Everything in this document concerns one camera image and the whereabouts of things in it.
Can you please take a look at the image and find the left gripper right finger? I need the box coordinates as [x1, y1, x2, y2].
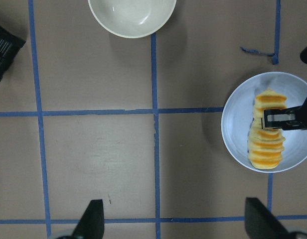
[244, 197, 289, 239]

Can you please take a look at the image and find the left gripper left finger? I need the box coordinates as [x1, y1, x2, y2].
[71, 199, 105, 239]

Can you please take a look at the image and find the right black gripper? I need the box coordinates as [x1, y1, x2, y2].
[261, 98, 307, 130]

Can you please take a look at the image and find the blue plate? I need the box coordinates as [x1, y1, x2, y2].
[221, 72, 307, 173]

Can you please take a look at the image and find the cream bowl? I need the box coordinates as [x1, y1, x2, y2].
[88, 0, 176, 39]

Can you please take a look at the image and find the black dish rack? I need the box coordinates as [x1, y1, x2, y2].
[0, 26, 26, 82]

